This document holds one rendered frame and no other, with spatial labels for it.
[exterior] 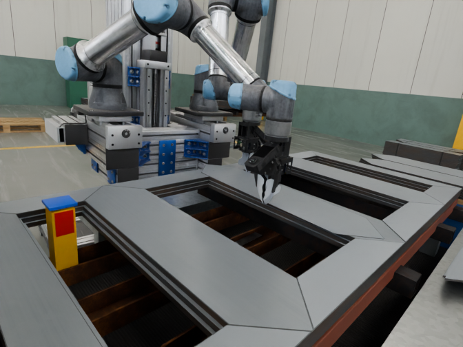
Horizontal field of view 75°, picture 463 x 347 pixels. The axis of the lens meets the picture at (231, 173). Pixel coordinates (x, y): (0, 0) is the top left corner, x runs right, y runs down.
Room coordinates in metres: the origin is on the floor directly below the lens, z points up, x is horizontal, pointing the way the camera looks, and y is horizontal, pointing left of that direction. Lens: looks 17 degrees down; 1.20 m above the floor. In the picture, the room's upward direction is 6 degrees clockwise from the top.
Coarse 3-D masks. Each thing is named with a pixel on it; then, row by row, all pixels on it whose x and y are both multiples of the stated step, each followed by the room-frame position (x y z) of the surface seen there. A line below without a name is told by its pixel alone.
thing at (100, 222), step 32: (320, 160) 1.62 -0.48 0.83; (160, 192) 0.92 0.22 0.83; (224, 192) 1.00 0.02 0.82; (352, 192) 1.14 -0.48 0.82; (32, 224) 0.65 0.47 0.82; (96, 224) 0.67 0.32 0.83; (384, 224) 0.79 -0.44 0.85; (128, 256) 0.56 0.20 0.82; (160, 288) 0.47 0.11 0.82; (192, 320) 0.40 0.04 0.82
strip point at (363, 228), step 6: (360, 222) 0.79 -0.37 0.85; (366, 222) 0.79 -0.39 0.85; (348, 228) 0.74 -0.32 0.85; (354, 228) 0.75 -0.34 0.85; (360, 228) 0.75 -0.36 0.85; (366, 228) 0.76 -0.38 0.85; (372, 228) 0.76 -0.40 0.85; (342, 234) 0.70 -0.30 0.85; (348, 234) 0.71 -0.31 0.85; (354, 234) 0.71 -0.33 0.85; (360, 234) 0.71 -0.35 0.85; (366, 234) 0.72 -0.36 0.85; (372, 234) 0.72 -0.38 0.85; (378, 234) 0.72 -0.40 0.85
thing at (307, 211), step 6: (306, 204) 0.89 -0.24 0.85; (312, 204) 0.89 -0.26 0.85; (318, 204) 0.90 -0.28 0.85; (324, 204) 0.90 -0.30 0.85; (330, 204) 0.91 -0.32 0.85; (288, 210) 0.83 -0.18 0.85; (294, 210) 0.83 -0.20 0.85; (300, 210) 0.84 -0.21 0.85; (306, 210) 0.84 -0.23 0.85; (312, 210) 0.85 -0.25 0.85; (318, 210) 0.85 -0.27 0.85; (324, 210) 0.85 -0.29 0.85; (330, 210) 0.86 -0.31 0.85; (300, 216) 0.79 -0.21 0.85; (306, 216) 0.80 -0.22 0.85; (312, 216) 0.80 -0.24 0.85
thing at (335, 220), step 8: (320, 216) 0.81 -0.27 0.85; (328, 216) 0.81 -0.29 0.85; (336, 216) 0.82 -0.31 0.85; (344, 216) 0.82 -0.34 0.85; (352, 216) 0.83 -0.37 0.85; (360, 216) 0.83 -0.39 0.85; (320, 224) 0.75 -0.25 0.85; (328, 224) 0.75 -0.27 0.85; (336, 224) 0.76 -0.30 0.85; (344, 224) 0.76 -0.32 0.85
